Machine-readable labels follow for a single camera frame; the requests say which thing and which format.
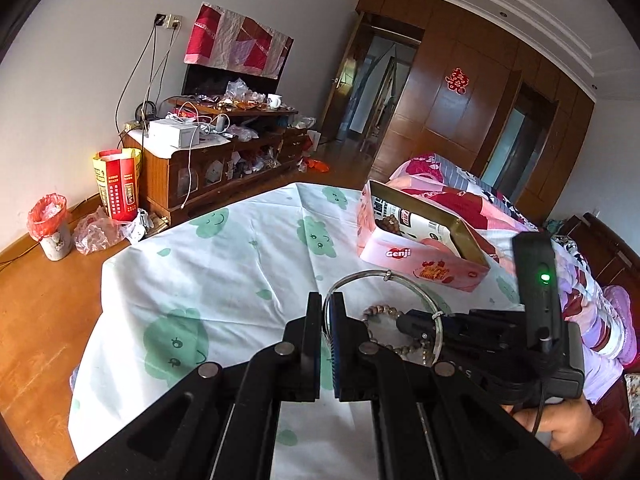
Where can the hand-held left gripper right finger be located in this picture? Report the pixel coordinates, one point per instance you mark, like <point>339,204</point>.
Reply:
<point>336,350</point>

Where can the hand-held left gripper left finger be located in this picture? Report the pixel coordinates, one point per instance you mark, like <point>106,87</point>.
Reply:
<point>312,350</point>

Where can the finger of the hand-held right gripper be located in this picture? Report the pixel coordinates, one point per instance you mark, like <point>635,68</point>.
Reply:
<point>420,323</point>

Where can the pink tin box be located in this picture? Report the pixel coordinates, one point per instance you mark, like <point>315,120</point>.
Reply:
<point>400,255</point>

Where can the silver bangle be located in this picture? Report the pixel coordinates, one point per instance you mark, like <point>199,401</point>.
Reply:
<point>360,274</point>

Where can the person's right forearm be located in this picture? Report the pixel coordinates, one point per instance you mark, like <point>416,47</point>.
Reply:
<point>607,452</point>

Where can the person's right hand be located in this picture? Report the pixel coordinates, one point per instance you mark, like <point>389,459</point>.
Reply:
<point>565,425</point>

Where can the black white patterned pillow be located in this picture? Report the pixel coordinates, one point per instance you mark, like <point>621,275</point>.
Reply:
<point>570,248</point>

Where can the wooden headboard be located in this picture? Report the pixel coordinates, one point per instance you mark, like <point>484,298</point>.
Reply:
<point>610,255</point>

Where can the white printed packet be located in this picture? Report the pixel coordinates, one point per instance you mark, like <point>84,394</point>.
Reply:
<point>425,230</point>

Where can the white green cloud tablecloth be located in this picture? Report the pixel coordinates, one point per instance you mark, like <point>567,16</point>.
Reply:
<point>225,280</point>

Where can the patchwork quilt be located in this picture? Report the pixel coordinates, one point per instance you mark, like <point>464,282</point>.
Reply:
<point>475,210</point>

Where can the orange red packet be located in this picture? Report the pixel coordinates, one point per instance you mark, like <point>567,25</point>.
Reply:
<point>316,164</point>

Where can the wooden wardrobe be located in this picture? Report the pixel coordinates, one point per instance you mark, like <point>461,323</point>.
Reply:
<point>440,125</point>

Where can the white red paper bag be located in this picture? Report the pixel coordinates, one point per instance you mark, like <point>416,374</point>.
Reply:
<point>312,141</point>

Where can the wooden television cabinet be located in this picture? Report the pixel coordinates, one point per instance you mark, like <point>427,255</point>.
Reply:
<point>160,180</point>

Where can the red paper-cut decoration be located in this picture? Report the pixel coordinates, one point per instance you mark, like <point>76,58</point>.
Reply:
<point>456,80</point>

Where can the clear plastic bag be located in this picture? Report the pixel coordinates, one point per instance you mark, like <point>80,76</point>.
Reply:
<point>97,232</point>

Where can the wooden door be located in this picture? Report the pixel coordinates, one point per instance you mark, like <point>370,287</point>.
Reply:
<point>340,90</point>

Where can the white mug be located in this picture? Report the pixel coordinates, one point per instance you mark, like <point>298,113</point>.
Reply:
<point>274,101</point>

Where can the yellow red paper bag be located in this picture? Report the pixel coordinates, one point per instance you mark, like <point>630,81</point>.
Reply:
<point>117,185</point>

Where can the white box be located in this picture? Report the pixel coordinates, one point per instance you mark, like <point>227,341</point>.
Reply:
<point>172,134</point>

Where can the crumpled clear plastic wrap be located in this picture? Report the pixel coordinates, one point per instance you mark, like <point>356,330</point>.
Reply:
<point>237,90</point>

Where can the black television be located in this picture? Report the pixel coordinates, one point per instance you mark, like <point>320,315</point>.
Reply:
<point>205,82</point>

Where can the trash bin with red bag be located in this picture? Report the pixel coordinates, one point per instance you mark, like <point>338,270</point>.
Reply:
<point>50,230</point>

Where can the red pink television cover cloth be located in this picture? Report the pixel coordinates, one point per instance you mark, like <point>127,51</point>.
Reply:
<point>235,40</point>

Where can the wall socket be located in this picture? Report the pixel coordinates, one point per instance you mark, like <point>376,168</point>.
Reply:
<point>167,21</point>

